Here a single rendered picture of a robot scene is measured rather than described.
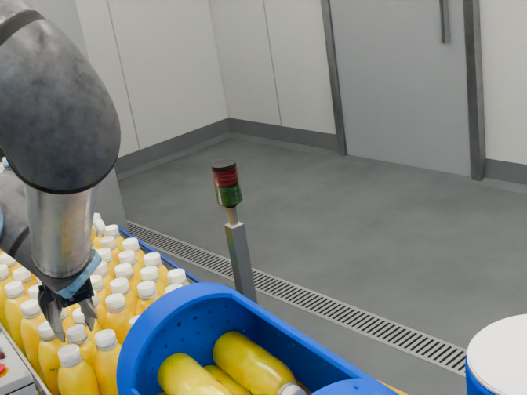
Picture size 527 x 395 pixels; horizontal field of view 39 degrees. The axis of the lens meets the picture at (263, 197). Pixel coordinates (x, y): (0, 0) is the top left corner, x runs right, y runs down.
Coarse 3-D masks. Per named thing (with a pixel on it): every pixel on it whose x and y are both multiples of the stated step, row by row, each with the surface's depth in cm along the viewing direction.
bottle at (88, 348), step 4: (88, 336) 146; (84, 340) 144; (88, 340) 146; (92, 340) 147; (68, 344) 146; (76, 344) 143; (80, 344) 144; (84, 344) 145; (88, 344) 145; (92, 344) 146; (80, 348) 144; (84, 348) 144; (88, 348) 144; (92, 348) 145; (80, 352) 144; (84, 352) 144; (88, 352) 144; (92, 352) 145; (84, 356) 144; (88, 356) 144; (92, 356) 144; (88, 360) 144; (92, 360) 144; (92, 364) 144
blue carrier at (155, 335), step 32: (192, 288) 125; (224, 288) 128; (160, 320) 119; (192, 320) 129; (224, 320) 133; (256, 320) 135; (128, 352) 121; (160, 352) 127; (192, 352) 130; (288, 352) 129; (320, 352) 105; (128, 384) 119; (320, 384) 122; (352, 384) 95
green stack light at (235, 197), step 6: (234, 186) 178; (240, 186) 180; (216, 192) 179; (222, 192) 178; (228, 192) 177; (234, 192) 178; (240, 192) 180; (216, 198) 180; (222, 198) 178; (228, 198) 178; (234, 198) 178; (240, 198) 180; (222, 204) 179; (228, 204) 178; (234, 204) 179
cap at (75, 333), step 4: (76, 324) 146; (80, 324) 146; (68, 328) 145; (72, 328) 145; (76, 328) 145; (80, 328) 145; (84, 328) 144; (68, 332) 144; (72, 332) 144; (76, 332) 143; (80, 332) 143; (84, 332) 144; (68, 336) 143; (72, 336) 143; (76, 336) 143; (80, 336) 143; (84, 336) 144; (68, 340) 144; (72, 340) 143; (76, 340) 143; (80, 340) 144
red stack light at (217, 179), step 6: (234, 168) 177; (216, 174) 176; (222, 174) 176; (228, 174) 176; (234, 174) 177; (216, 180) 177; (222, 180) 176; (228, 180) 176; (234, 180) 177; (216, 186) 178; (222, 186) 177; (228, 186) 177
